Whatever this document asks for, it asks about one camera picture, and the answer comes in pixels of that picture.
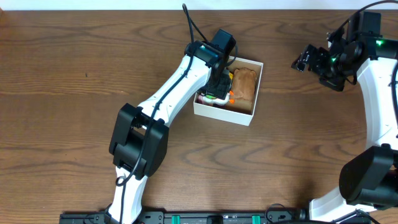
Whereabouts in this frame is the white pink duck toy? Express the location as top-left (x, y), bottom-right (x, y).
top-left (197, 91), bottom-right (234, 106)

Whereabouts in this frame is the brown plush toy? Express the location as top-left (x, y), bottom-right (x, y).
top-left (231, 68), bottom-right (257, 102)

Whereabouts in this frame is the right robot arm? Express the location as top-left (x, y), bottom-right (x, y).
top-left (292, 35), bottom-right (397, 223)

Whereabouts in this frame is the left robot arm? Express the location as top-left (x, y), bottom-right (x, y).
top-left (106, 40), bottom-right (236, 223)

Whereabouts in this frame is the white cardboard box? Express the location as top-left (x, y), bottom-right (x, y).
top-left (193, 57), bottom-right (263, 126)

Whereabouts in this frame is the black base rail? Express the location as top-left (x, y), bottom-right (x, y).
top-left (59, 205), bottom-right (310, 224)

